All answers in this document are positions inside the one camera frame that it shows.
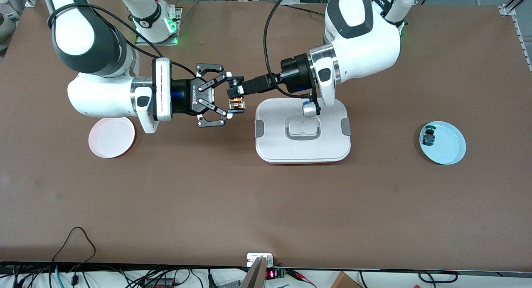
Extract orange push-button switch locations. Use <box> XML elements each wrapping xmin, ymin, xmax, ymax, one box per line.
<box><xmin>227</xmin><ymin>76</ymin><xmax>247</xmax><ymax>114</ymax></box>

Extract white lunch box grey clips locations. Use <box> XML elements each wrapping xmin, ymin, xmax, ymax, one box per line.
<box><xmin>254</xmin><ymin>98</ymin><xmax>352</xmax><ymax>165</ymax></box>

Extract small white box device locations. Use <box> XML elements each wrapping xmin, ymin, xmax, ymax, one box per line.
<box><xmin>247</xmin><ymin>253</ymin><xmax>274</xmax><ymax>267</ymax></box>

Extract brown cardboard box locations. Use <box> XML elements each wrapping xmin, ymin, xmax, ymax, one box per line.
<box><xmin>330</xmin><ymin>271</ymin><xmax>362</xmax><ymax>288</ymax></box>

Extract pink round plate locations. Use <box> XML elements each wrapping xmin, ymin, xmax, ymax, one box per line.
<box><xmin>89</xmin><ymin>117</ymin><xmax>136</xmax><ymax>159</ymax></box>

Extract aluminium profile bar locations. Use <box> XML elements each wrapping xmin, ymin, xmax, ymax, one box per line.
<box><xmin>240</xmin><ymin>256</ymin><xmax>267</xmax><ymax>288</ymax></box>

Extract light blue round plate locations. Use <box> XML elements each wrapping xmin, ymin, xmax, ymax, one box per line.
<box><xmin>419</xmin><ymin>121</ymin><xmax>467</xmax><ymax>165</ymax></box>

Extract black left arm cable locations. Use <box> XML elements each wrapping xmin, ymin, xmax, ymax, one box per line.
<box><xmin>263</xmin><ymin>0</ymin><xmax>321</xmax><ymax>100</ymax></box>

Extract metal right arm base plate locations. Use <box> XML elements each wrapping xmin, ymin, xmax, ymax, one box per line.
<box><xmin>135</xmin><ymin>7</ymin><xmax>182</xmax><ymax>46</ymax></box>

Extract black cable to arm base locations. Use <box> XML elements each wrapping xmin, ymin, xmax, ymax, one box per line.
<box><xmin>286</xmin><ymin>4</ymin><xmax>328</xmax><ymax>17</ymax></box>

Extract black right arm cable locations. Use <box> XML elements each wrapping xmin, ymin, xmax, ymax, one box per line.
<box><xmin>48</xmin><ymin>3</ymin><xmax>198</xmax><ymax>79</ymax></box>

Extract blue push-button switch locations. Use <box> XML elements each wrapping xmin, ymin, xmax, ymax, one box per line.
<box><xmin>421</xmin><ymin>126</ymin><xmax>438</xmax><ymax>147</ymax></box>

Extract thin black looped cable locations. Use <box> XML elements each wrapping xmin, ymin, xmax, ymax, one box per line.
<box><xmin>52</xmin><ymin>226</ymin><xmax>97</xmax><ymax>277</ymax></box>

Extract red clip lead wire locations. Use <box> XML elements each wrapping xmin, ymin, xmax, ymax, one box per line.
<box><xmin>287</xmin><ymin>269</ymin><xmax>317</xmax><ymax>288</ymax></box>

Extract aluminium frame rail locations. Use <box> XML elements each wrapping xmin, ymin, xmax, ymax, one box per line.
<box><xmin>498</xmin><ymin>0</ymin><xmax>532</xmax><ymax>72</ymax></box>

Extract black coiled floor cable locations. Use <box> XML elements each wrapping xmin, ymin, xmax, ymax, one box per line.
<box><xmin>418</xmin><ymin>270</ymin><xmax>458</xmax><ymax>285</ymax></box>

